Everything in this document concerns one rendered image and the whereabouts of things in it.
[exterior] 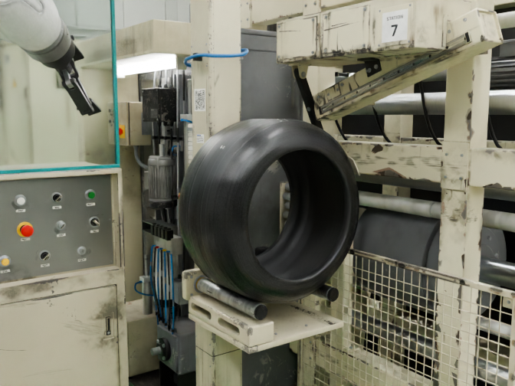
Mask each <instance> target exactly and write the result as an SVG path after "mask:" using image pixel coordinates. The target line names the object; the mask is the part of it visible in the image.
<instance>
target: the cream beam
mask: <svg viewBox="0 0 515 386"><path fill-rule="evenodd" d="M407 8H408V32H407V40H401V41H390V42H385V43H382V13H386V12H391V11H398V10H402V9H407ZM469 11H471V2H469V1H465V0H374V1H370V2H363V3H360V4H356V5H350V6H346V7H342V8H335V9H332V10H328V11H322V12H317V13H314V14H310V15H304V16H300V17H296V18H290V19H286V20H282V21H277V64H298V63H301V64H311V66H318V67H335V66H343V65H350V64H364V61H358V60H357V59H358V58H365V57H374V58H378V59H380V60H381V59H383V58H385V57H399V56H407V55H414V54H427V53H434V52H442V51H444V50H445V48H446V43H447V25H448V23H449V22H451V21H453V20H455V19H456V18H459V17H461V16H462V15H465V14H466V13H468V12H469Z"/></svg>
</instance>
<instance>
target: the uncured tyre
mask: <svg viewBox="0 0 515 386"><path fill-rule="evenodd" d="M288 120H290V121H285V122H279V121H276V119H246V120H243V121H240V122H237V123H234V124H232V125H230V126H228V127H226V128H224V129H222V130H221V131H219V132H217V133H216V134H214V135H213V136H212V137H211V138H210V139H209V140H208V141H207V142H206V143H205V144H204V145H203V146H202V147H201V148H200V150H198V152H197V153H196V154H195V156H194V158H193V160H192V161H191V163H190V165H189V167H188V169H187V171H186V174H185V177H184V179H183V182H182V187H181V191H180V195H179V227H180V231H181V235H182V239H183V242H184V245H185V247H186V249H187V251H188V252H189V255H190V257H191V258H192V259H193V261H194V262H195V264H196V265H197V266H198V268H199V269H200V270H201V271H202V272H203V273H204V274H205V275H206V276H207V277H208V278H209V279H211V280H212V281H214V282H216V283H217V284H219V285H221V286H223V287H225V288H228V289H230V290H232V291H234V292H236V293H239V294H241V295H242V296H246V297H247V298H249V299H252V300H255V301H258V302H261V303H291V302H294V301H297V300H299V299H302V298H304V297H307V296H309V295H310V294H312V293H314V292H315V291H317V290H318V289H319V288H320V287H321V286H323V285H324V284H325V283H326V282H327V281H328V280H329V279H330V278H331V277H332V276H333V274H334V273H335V272H336V271H337V270H338V268H339V267H340V265H341V264H342V262H343V261H344V259H345V258H346V255H347V254H348V252H349V249H350V248H351V245H352V243H353V239H354V237H355V234H356V229H357V224H358V220H359V191H358V187H357V183H356V176H355V173H354V171H353V167H352V165H351V162H350V160H349V158H348V156H347V154H346V153H345V151H344V150H343V148H342V146H341V145H340V144H339V143H338V142H337V141H336V140H335V139H334V138H333V137H332V136H331V135H330V134H329V133H328V132H326V131H324V130H323V129H321V128H319V127H317V126H315V125H313V124H311V123H308V122H305V121H302V120H298V119H288ZM222 144H227V146H226V147H225V148H224V150H223V151H221V150H218V149H219V147H220V146H221V145H222ZM276 160H278V162H279V163H280V164H281V165H282V167H283V169H284V171H285V173H286V176H287V180H288V182H289V186H290V209H289V213H288V216H287V221H286V223H285V225H284V228H283V230H282V231H281V233H280V235H279V237H278V238H277V239H276V240H275V242H274V243H273V244H272V245H271V246H270V247H269V248H267V249H266V250H265V251H264V252H263V253H261V254H259V255H257V256H255V254H254V251H253V248H252V246H251V241H250V237H249V232H248V214H249V208H250V204H251V199H252V196H253V194H254V190H255V188H256V186H257V184H258V182H259V181H260V179H261V177H262V175H263V174H264V173H265V172H266V170H267V169H268V168H269V167H270V166H271V165H272V164H273V163H274V162H275V161H276Z"/></svg>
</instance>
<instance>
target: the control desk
mask: <svg viewBox="0 0 515 386"><path fill-rule="evenodd" d="M124 266H125V250H124V226H123V179H122V169H121V168H95V169H81V170H67V171H52V172H26V173H11V174H0V386H129V379H128V354H127V330H126V284H125V269H124V268H123V267H124Z"/></svg>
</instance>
